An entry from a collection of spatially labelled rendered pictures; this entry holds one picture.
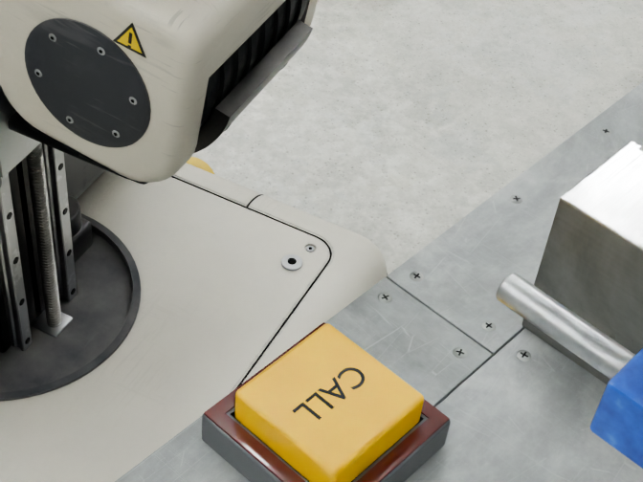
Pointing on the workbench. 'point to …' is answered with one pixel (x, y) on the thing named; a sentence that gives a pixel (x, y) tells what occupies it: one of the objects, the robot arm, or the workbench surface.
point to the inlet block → (604, 352)
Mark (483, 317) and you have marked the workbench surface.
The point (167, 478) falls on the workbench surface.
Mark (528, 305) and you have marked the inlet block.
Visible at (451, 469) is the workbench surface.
